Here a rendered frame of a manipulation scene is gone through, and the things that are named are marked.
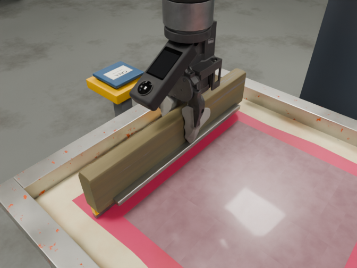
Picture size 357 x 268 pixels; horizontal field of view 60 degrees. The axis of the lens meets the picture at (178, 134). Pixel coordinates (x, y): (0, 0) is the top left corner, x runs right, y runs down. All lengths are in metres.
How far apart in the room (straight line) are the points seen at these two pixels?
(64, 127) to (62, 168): 1.76
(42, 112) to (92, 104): 0.37
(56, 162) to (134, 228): 0.19
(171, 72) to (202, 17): 0.08
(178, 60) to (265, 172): 0.27
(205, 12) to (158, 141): 0.21
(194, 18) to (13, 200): 0.39
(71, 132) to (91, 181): 1.84
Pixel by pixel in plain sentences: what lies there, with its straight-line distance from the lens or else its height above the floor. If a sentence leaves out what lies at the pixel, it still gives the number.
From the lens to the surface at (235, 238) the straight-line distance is 0.50.
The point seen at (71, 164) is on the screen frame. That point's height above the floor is 0.98.
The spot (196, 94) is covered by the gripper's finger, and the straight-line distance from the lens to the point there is 0.49.
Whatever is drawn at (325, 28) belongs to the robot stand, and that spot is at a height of 1.06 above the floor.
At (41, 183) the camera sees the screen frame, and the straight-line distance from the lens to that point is 0.58.
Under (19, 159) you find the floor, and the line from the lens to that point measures 2.20.
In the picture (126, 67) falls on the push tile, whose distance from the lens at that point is 0.89.
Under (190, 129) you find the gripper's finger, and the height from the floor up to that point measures 1.04.
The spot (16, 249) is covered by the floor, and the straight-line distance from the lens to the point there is 1.77.
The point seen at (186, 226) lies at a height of 0.96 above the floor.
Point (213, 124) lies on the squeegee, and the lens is 0.63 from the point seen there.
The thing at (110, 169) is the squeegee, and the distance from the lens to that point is 0.46.
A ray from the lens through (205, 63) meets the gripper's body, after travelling 0.52.
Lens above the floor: 1.38
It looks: 40 degrees down
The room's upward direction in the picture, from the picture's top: straight up
